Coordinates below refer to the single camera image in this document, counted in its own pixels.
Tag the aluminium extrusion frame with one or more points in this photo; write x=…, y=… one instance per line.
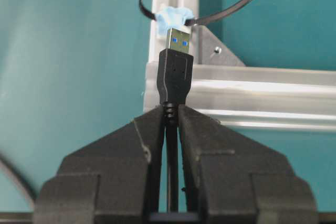
x=269, y=65

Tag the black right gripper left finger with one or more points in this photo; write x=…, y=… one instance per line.
x=115, y=179

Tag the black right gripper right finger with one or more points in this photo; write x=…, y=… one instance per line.
x=230, y=178

